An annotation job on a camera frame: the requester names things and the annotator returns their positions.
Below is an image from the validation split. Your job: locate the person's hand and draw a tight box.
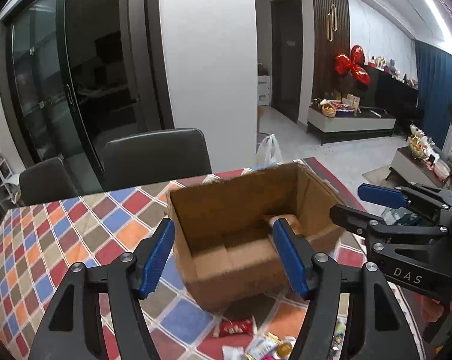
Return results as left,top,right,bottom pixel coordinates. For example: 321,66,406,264
420,296,452,323

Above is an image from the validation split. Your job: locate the coffee table with items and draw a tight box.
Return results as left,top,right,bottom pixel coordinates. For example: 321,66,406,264
387,124,452,188

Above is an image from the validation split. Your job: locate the white low tv cabinet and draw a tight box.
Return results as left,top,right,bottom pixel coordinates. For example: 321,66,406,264
306,108,396,145

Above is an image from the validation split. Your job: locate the white gold candy packet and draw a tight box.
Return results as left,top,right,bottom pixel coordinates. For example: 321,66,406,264
222,332,296,360

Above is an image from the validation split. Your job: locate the white plastic bag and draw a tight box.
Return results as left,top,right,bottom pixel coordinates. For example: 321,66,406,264
256,134,283,166

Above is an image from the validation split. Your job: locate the blue curtain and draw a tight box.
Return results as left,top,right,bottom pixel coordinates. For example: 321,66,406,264
415,41,452,149

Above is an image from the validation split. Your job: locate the red kitkat snack packet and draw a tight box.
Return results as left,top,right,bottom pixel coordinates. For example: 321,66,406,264
213,316,257,338

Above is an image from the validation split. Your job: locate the brown cardboard box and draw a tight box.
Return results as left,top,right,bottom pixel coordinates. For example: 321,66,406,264
168,163,344,311

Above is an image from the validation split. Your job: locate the red balloon bow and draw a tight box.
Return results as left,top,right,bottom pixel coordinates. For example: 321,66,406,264
334,45,371,86

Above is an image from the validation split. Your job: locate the grey dining chair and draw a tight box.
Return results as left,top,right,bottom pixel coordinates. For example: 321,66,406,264
19,157,78,206
103,128,211,191

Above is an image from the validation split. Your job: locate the dark wooden door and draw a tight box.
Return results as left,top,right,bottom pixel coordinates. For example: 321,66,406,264
271,0,303,123

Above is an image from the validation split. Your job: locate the black glass sliding door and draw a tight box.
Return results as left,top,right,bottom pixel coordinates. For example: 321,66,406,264
0,0,174,194

